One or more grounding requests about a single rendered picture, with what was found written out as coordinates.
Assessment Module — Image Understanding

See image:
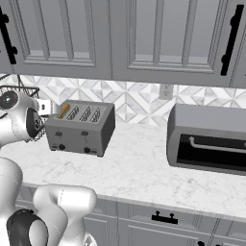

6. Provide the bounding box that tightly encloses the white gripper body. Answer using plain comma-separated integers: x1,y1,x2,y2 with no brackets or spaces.
37,98,53,115

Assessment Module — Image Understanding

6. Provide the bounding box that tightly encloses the brown bread slice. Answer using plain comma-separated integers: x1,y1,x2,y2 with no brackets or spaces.
59,103,71,120

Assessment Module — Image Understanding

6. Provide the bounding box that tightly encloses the grey four-slot toaster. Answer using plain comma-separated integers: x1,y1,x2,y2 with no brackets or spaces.
44,99,116,158

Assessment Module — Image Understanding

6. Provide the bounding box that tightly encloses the black toaster oven door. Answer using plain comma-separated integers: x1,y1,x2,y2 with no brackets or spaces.
176,133,246,173

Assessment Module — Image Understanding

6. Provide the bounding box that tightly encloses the grey toaster oven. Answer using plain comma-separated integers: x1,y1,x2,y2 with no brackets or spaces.
165,102,246,177

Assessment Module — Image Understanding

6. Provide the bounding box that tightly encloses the grey drawer front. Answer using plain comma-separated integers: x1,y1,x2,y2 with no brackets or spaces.
17,184,118,220
116,201,246,239

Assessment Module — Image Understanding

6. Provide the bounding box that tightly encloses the grey base cupboard door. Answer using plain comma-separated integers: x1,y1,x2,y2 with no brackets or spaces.
117,218,213,246

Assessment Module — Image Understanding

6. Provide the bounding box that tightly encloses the black wire basket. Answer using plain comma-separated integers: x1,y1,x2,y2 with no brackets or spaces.
0,63,48,142

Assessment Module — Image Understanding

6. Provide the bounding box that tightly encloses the grey wall cupboard door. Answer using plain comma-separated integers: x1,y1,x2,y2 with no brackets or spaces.
230,0,246,89
111,0,238,88
0,0,113,82

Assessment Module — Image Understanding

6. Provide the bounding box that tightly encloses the black cupboard handle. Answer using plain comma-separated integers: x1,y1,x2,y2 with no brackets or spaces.
0,5,18,65
220,4,245,77

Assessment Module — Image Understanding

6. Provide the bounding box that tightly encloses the white wall outlet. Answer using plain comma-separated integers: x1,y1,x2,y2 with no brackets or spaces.
159,83,175,101

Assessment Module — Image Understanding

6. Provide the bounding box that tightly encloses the black drawer handle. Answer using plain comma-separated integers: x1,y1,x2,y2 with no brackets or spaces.
151,210,179,226

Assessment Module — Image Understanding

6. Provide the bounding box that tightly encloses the grey toaster oven handle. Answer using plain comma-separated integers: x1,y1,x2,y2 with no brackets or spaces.
188,135,246,155

